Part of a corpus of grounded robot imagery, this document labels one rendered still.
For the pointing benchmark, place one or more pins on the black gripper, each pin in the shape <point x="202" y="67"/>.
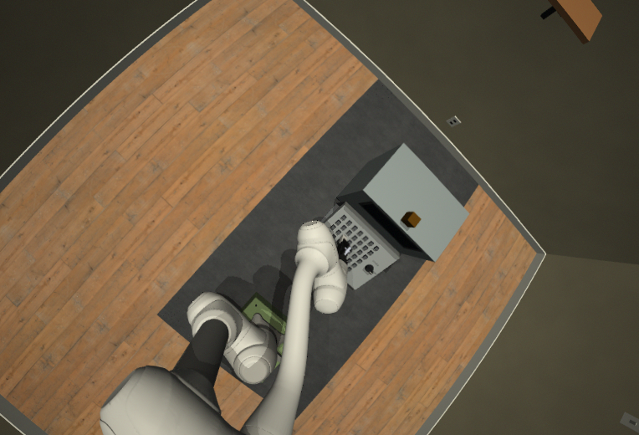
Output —
<point x="343" y="245"/>

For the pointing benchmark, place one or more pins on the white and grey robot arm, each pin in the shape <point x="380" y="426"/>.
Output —
<point x="154" y="401"/>

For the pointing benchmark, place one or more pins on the grey control console with keypad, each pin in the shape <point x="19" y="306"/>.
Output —
<point x="383" y="204"/>

